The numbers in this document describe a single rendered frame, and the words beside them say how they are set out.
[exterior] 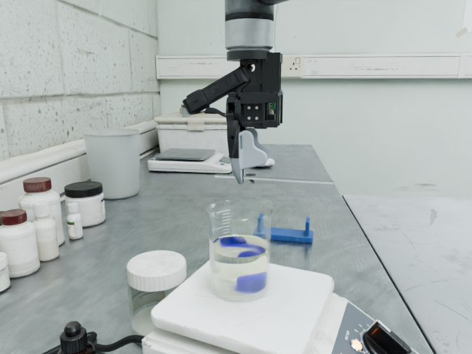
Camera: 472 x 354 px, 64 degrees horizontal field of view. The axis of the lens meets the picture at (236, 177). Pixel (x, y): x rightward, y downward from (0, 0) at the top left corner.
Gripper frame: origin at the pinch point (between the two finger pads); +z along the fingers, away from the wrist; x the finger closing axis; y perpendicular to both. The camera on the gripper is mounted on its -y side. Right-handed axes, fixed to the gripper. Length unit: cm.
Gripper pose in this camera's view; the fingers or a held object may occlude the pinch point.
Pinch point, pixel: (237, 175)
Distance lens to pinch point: 64.7
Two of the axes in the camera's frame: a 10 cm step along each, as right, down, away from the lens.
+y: 9.7, 0.5, -2.2
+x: 2.2, -2.3, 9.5
